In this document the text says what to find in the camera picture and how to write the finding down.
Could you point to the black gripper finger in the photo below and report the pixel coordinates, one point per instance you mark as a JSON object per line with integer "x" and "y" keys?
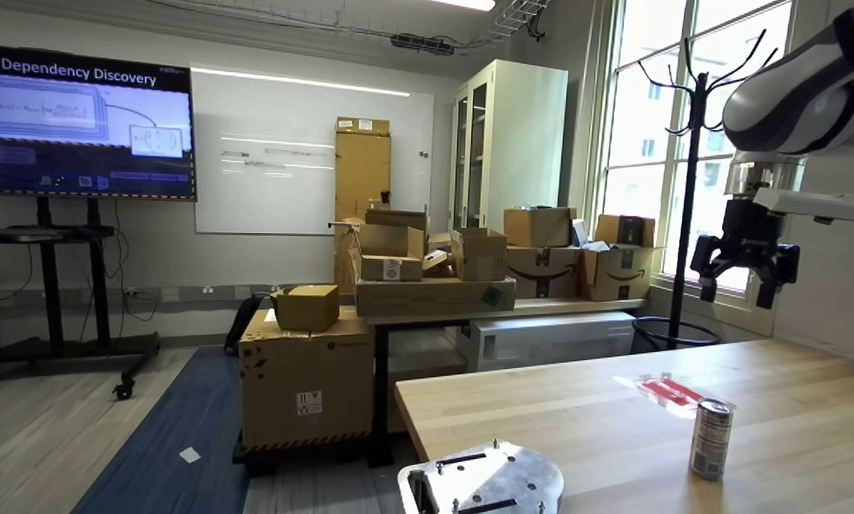
{"x": 779, "y": 276}
{"x": 708, "y": 258}

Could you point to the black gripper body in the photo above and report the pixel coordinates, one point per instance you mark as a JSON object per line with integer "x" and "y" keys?
{"x": 751, "y": 230}

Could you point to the silver and blue drink can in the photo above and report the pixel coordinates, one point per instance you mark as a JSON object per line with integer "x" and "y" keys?
{"x": 712, "y": 441}

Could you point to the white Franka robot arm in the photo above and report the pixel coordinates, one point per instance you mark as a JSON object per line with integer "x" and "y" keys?
{"x": 808, "y": 96}

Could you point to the black coat rack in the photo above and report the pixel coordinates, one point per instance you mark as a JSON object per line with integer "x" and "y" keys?
{"x": 683, "y": 209}

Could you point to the cardboard box with black label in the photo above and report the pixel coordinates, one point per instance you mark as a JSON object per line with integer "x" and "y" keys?
{"x": 626, "y": 230}

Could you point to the cardboard box with smile logo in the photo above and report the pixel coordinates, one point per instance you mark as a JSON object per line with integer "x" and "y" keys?
{"x": 619, "y": 276}
{"x": 543, "y": 273}

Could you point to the clear packet with red print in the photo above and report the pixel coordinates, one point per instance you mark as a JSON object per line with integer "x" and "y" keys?
{"x": 672, "y": 391}

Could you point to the large window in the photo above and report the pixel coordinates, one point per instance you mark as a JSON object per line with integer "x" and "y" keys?
{"x": 651, "y": 114}

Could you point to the plain square cardboard box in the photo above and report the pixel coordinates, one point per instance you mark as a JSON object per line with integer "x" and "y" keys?
{"x": 539, "y": 226}

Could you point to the silver metal case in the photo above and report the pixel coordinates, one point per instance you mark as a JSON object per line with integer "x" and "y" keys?
{"x": 556, "y": 340}

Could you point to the white tall cabinet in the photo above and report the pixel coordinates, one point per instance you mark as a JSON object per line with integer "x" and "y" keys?
{"x": 528, "y": 131}

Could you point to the narrow cardboard box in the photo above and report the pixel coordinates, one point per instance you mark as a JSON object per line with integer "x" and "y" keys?
{"x": 484, "y": 254}

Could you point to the long flat cardboard box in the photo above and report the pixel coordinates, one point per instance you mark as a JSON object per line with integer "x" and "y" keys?
{"x": 435, "y": 298}

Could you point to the silver metal plate with slots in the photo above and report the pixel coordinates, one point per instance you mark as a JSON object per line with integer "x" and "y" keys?
{"x": 501, "y": 481}

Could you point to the open flap cardboard box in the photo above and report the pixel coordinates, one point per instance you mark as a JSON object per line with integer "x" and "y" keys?
{"x": 394, "y": 244}

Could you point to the ceiling light panel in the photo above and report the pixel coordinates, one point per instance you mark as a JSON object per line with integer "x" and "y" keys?
{"x": 468, "y": 3}

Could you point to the small cube cardboard box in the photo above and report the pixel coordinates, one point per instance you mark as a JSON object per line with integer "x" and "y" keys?
{"x": 308, "y": 306}

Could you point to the large cardboard box striped edge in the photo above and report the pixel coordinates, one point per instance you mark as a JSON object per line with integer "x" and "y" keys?
{"x": 301, "y": 381}

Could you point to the white paper scrap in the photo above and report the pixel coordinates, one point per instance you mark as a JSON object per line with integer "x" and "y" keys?
{"x": 191, "y": 454}

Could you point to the large flat screen monitor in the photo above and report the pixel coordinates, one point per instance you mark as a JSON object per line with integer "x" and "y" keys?
{"x": 78, "y": 123}

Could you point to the black rolling monitor stand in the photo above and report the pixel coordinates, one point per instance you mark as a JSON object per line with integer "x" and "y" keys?
{"x": 49, "y": 287}

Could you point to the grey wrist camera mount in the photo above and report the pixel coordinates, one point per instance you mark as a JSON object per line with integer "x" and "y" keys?
{"x": 808, "y": 201}

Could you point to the white wall whiteboard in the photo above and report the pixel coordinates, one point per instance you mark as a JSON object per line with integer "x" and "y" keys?
{"x": 272, "y": 171}

